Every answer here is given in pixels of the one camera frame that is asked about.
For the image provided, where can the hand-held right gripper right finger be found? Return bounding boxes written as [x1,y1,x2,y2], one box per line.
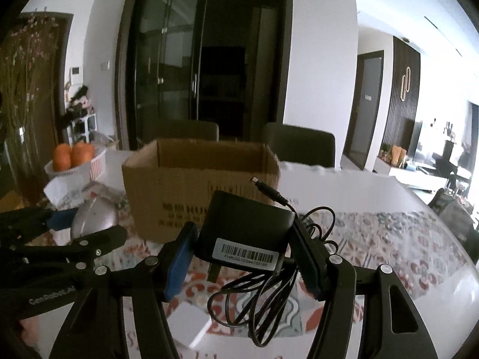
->
[292,219,438,359]

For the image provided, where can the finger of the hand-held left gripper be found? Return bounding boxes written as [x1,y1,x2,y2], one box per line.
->
[0,207,80,234]
[15,225,127,267]

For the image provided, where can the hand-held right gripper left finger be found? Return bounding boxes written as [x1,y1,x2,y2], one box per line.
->
[48,221,199,359]

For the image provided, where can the silver round compact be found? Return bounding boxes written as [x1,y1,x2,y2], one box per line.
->
[70,196,119,242]

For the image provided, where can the black power adapter with cable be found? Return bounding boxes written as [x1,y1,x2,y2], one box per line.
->
[195,177,339,348]

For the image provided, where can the brown cardboard box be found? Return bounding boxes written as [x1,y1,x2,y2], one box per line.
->
[122,138,281,242]

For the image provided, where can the floral tissue pack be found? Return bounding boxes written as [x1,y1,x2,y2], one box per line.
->
[43,177,124,212]

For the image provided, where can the woven wicker box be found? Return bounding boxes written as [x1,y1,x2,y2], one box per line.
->
[0,190,36,212]

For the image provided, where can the white rectangular box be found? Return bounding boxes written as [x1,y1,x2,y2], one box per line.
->
[166,301,216,348]

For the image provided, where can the orange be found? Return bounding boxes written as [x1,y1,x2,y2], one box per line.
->
[52,144,72,173]
[71,142,96,167]

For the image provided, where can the white fruit bowl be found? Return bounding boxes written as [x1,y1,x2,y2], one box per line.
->
[45,147,107,182]

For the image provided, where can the glass vase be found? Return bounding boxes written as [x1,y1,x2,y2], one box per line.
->
[0,127,40,203]

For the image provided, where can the cluttered white shelf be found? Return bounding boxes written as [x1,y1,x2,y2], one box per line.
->
[60,84,98,146]

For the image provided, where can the dark dining chair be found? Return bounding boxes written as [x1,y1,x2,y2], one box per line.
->
[144,120,219,150]
[262,121,335,169]

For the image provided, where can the white low cabinet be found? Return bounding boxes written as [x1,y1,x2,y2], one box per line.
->
[376,155,442,191]

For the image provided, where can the wooden block decorations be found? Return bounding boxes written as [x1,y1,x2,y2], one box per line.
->
[380,144,407,167]

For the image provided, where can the dried flower bouquet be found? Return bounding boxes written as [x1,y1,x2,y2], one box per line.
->
[0,11,58,195]

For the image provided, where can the dark side chair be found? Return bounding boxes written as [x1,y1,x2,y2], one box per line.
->
[430,187,479,244]

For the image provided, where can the dark interior door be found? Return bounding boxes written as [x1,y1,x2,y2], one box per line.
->
[344,50,384,169]

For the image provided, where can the dark glass sliding door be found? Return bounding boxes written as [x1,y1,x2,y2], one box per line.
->
[114,0,294,150]

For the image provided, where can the dark slatted wall panel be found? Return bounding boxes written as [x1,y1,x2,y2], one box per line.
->
[382,35,422,158]

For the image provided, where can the gold wall decoration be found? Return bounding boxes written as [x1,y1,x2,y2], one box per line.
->
[398,66,411,102]

